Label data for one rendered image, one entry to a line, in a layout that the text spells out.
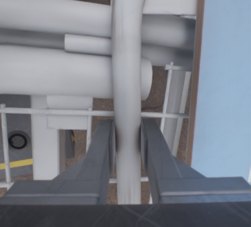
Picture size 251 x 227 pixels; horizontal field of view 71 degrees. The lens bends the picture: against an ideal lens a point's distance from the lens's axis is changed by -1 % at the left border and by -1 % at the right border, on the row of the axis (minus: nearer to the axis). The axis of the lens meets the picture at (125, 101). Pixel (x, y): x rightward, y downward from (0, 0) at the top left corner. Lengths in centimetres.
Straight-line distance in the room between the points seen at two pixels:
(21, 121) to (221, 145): 32
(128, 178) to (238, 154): 10
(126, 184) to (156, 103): 58
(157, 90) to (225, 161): 55
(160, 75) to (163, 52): 51
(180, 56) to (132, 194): 14
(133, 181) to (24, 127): 26
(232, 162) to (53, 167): 19
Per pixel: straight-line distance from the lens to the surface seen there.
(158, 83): 71
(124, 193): 17
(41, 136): 23
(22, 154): 40
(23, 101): 36
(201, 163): 18
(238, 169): 21
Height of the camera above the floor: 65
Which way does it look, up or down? 72 degrees down
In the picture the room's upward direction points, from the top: 142 degrees clockwise
